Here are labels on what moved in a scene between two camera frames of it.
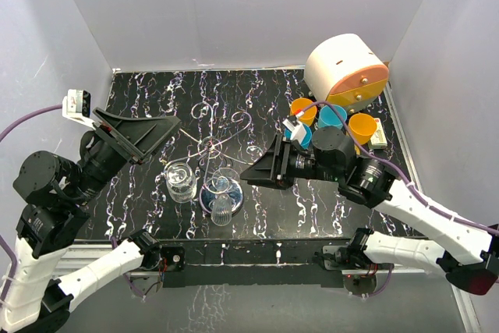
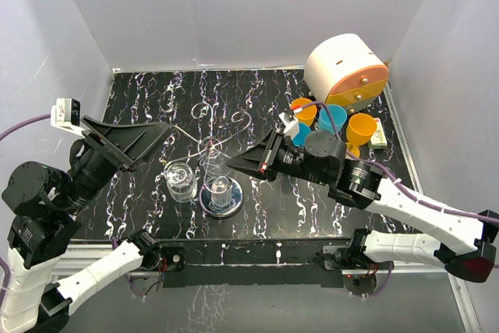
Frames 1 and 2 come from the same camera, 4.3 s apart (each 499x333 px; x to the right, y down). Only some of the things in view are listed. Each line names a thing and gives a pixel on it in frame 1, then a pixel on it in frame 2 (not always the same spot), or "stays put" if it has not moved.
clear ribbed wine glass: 222,196 to 217,178
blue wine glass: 327,117 stays put
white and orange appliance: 346,71 stays put
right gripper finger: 263,175 to 256,165
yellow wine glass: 362,127 stays put
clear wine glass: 181,182 stays put
